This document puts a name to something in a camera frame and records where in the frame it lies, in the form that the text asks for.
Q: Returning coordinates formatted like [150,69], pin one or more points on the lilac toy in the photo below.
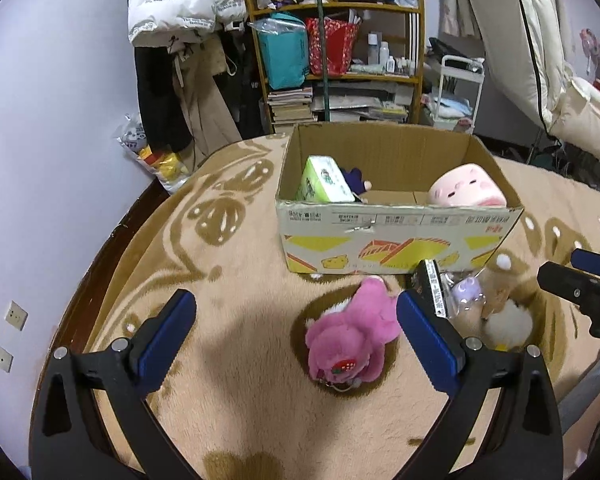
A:
[467,292]

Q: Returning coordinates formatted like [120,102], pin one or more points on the group of white cosmetic bottles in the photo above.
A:
[385,60]

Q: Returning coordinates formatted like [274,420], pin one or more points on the teal bag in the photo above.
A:
[282,55]

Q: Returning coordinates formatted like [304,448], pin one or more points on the black packet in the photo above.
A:
[432,285]

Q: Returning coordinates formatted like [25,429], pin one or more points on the white wall outlet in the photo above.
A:
[2,358]
[16,315]

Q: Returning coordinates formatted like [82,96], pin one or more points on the cream padded chair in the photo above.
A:
[530,35]

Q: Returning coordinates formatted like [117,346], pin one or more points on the dark wooden bed frame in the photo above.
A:
[80,280]

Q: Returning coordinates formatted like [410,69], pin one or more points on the clear bag of snacks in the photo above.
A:
[155,160]

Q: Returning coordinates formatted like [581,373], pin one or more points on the green pole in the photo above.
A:
[324,60]

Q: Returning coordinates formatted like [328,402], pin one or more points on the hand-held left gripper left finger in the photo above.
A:
[162,347]

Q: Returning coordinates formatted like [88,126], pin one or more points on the light blue cloth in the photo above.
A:
[452,106]

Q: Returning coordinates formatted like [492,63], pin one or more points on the pink bear plush toy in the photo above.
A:
[350,340]

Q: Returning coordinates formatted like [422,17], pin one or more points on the person's right forearm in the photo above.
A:
[582,400]

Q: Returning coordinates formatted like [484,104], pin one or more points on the wooden shelf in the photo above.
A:
[325,6]

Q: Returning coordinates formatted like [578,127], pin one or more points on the white round plush toy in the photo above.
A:
[510,325]

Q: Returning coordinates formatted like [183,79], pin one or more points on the pink square plush toy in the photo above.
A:
[465,187]

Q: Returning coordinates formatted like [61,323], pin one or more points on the red patterned bag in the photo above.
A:
[337,47]

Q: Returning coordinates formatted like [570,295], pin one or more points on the black coat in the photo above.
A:
[155,100]

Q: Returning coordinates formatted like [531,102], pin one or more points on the printed cardboard box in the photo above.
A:
[405,240]

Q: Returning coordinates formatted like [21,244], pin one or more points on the beige coat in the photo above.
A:
[205,105]

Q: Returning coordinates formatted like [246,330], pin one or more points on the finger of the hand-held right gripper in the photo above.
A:
[570,285]
[592,261]

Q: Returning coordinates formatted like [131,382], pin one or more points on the dark hanging garment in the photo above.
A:
[245,90]

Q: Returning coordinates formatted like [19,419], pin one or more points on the black bag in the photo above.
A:
[445,49]

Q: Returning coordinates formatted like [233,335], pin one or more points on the pile of books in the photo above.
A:
[290,105]

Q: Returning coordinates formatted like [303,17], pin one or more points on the white trolley cart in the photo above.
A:
[452,62]

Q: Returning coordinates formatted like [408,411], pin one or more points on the dark purple plush toy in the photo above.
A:
[352,179]

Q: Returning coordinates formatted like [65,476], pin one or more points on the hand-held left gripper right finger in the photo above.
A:
[430,345]

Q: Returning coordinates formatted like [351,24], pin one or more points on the white puffer jacket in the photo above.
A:
[180,5]

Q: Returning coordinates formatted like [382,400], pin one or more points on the green tissue pack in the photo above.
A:
[325,180]

